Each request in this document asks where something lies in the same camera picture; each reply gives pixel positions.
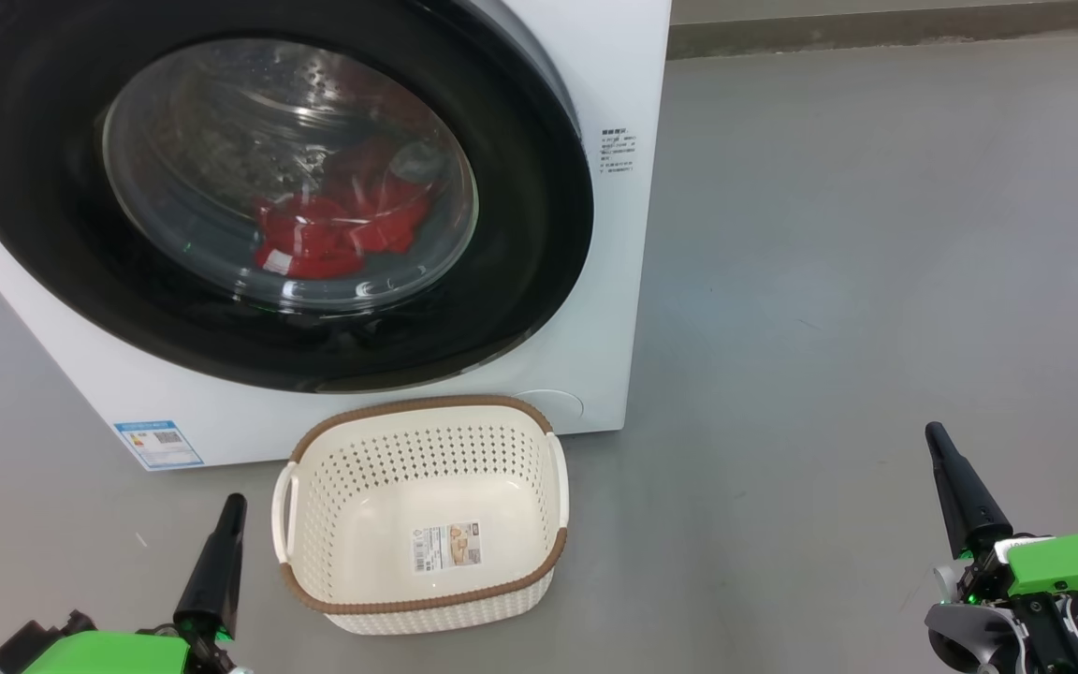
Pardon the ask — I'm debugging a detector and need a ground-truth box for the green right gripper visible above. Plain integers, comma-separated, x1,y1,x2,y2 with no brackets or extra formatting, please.
925,422,1078,605

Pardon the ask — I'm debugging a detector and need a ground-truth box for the round black glass washer door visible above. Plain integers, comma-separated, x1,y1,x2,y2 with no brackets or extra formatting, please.
0,0,594,394

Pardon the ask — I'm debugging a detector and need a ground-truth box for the paper product label sticker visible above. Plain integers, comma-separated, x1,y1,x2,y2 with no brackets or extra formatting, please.
411,521,483,575

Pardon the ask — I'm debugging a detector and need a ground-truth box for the stainless steel washing machine drum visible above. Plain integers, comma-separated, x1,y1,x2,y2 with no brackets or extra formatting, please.
104,39,479,310

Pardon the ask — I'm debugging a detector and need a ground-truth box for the dark grey wall baseboard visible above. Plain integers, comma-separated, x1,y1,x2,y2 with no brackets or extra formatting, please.
668,7,1078,60

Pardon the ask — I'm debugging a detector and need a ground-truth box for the blue energy label sticker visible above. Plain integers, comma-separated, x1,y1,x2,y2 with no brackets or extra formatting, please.
112,420,205,471

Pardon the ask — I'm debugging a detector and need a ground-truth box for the cream perforated laundry basket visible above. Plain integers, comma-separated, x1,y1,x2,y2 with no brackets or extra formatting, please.
271,394,570,637

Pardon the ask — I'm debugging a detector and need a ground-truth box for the white front-load washing machine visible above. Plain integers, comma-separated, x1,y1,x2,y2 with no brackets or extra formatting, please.
0,0,673,472

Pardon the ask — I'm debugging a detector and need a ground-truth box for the red garment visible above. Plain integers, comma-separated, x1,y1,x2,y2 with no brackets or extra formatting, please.
252,140,437,280

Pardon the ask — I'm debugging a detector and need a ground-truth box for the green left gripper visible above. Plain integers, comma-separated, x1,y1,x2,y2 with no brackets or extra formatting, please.
22,493,255,674

